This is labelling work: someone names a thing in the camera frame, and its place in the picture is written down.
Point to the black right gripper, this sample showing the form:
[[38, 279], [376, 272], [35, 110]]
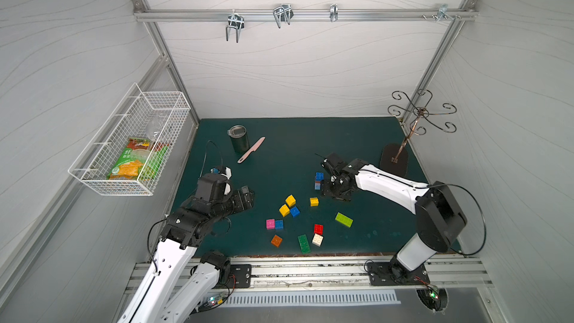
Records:
[[338, 179]]

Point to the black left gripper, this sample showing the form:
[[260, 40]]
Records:
[[244, 199]]

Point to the yellow lego brick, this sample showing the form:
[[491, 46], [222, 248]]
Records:
[[284, 210], [314, 201], [291, 201]]

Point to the lime green long lego brick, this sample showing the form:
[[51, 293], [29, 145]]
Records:
[[344, 220]]

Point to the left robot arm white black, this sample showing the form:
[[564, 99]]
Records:
[[155, 300]]

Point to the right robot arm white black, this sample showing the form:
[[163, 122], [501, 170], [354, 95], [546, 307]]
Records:
[[439, 217]]

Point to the red lego brick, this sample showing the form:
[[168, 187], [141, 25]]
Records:
[[318, 229]]

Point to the orange lego brick front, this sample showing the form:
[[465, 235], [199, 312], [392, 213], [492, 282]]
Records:
[[276, 241]]

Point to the cream lego brick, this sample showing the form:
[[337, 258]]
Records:
[[317, 239]]

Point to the dark green long lego brick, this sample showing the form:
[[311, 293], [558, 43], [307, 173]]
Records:
[[304, 244]]

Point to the pink plastic knife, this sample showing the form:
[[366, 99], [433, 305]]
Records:
[[253, 149]]

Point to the black metal jewelry stand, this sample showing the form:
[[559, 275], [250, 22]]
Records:
[[394, 157]]

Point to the dark green metal tumbler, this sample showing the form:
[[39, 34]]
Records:
[[239, 137]]

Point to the green snack bag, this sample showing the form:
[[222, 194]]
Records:
[[140, 159]]

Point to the metal hook clip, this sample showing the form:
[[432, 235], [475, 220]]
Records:
[[283, 14], [334, 12], [442, 14], [235, 23]]

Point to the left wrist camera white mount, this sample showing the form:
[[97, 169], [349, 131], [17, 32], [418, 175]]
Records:
[[226, 171]]

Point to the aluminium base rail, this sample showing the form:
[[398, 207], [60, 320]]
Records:
[[348, 272]]

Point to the white wire basket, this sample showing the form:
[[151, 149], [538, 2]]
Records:
[[156, 115]]

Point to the aluminium crossbar rail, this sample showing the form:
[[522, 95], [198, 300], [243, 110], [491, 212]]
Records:
[[300, 15]]

